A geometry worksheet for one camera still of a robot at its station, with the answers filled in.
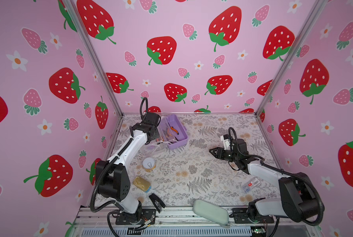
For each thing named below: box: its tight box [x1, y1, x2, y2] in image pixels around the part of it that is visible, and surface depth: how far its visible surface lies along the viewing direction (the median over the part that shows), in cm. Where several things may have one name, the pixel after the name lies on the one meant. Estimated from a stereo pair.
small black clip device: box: [148, 193, 166, 214], surface depth 79 cm
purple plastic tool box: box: [143, 114, 189, 155], surface depth 105 cm
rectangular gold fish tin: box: [132, 176, 152, 193], surface depth 83 cm
